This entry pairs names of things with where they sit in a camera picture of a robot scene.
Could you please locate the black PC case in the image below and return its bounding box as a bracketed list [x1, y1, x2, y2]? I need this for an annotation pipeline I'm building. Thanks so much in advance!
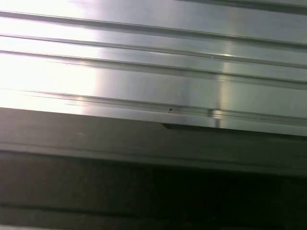
[0, 107, 307, 230]

